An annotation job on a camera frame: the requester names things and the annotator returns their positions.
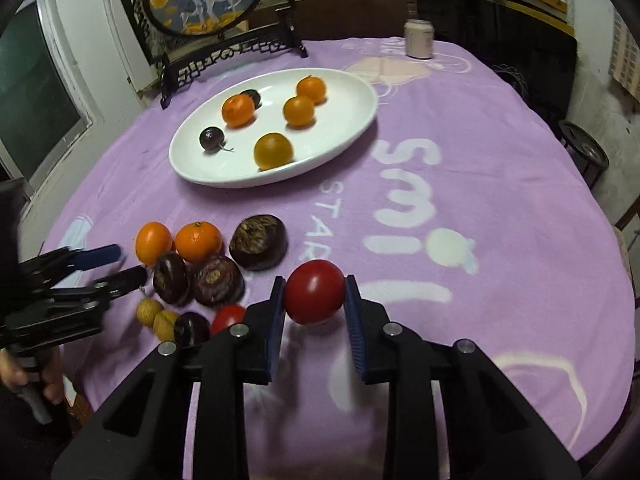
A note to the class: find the black round stool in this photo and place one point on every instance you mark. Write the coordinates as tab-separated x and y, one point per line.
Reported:
582	147

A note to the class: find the orange tomato plate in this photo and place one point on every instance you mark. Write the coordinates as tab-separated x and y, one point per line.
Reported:
299	110
311	89

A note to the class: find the purple printed blanket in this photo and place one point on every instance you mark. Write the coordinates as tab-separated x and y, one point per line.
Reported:
475	185

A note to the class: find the window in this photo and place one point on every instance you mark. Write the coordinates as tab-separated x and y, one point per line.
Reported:
35	95

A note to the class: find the white oval plate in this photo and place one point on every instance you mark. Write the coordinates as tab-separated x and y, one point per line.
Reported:
330	135

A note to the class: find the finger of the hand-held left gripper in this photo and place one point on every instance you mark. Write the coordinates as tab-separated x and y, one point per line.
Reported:
97	256
125	278

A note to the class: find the orange tomato on plate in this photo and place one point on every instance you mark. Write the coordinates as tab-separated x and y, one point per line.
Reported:
238	110

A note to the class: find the yellow walnut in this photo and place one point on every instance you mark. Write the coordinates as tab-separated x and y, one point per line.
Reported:
148	311
165	326

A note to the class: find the small red tomato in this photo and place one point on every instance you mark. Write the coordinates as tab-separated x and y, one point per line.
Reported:
227	317

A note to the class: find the yellow-orange tomato front plate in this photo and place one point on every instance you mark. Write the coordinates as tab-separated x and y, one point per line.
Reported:
272	151

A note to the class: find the orange tomato plate centre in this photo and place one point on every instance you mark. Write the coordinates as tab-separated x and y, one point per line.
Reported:
299	110

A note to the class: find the orange tangerine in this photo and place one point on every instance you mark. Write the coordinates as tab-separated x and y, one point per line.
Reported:
198	240
153	242

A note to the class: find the person's left hand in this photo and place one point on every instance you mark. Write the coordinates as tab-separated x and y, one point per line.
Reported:
52	385

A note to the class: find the black chair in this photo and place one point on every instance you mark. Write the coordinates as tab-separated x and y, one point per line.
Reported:
500	30

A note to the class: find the large red tomato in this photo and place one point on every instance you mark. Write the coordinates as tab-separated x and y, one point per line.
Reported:
314	292

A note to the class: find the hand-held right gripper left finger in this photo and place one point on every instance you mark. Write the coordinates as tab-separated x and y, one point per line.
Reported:
276	330

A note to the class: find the white cylindrical jar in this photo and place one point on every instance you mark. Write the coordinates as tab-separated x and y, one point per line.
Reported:
418	39

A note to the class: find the brown wooden chair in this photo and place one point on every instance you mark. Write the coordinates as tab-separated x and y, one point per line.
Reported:
350	15

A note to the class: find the orange tomato plate back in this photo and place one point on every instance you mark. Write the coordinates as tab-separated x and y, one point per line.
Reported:
311	89

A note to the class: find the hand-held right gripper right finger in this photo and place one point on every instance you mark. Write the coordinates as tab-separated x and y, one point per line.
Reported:
354	332

